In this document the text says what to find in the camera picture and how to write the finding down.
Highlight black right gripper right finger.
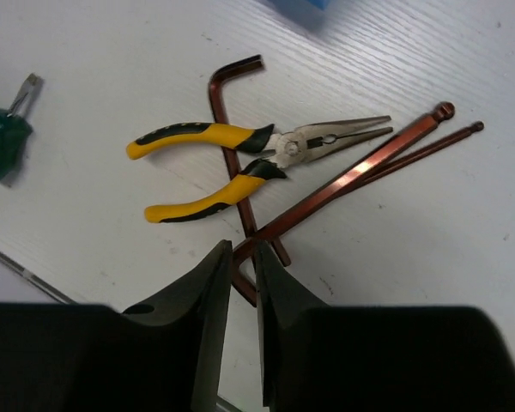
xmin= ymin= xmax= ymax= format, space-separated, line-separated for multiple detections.
xmin=254 ymin=241 xmax=326 ymax=408

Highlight thick long brown hex key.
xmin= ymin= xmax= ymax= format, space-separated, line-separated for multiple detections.
xmin=232 ymin=101 xmax=455 ymax=306

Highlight long-nose yellow black pliers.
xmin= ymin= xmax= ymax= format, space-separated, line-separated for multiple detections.
xmin=126 ymin=116 xmax=393 ymax=223

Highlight short brown hex key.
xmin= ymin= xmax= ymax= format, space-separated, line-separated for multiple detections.
xmin=208 ymin=54 xmax=292 ymax=268

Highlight green flathead stubby screwdriver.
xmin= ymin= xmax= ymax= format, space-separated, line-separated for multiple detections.
xmin=0 ymin=73 xmax=42 ymax=180

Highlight thin long brown hex key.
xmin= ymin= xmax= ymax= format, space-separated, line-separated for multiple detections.
xmin=357 ymin=121 xmax=485 ymax=188

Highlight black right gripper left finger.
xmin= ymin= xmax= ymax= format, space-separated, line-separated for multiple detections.
xmin=122 ymin=240 xmax=233 ymax=411

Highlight blue three-compartment bin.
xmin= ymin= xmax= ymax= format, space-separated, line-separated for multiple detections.
xmin=267 ymin=0 xmax=330 ymax=21

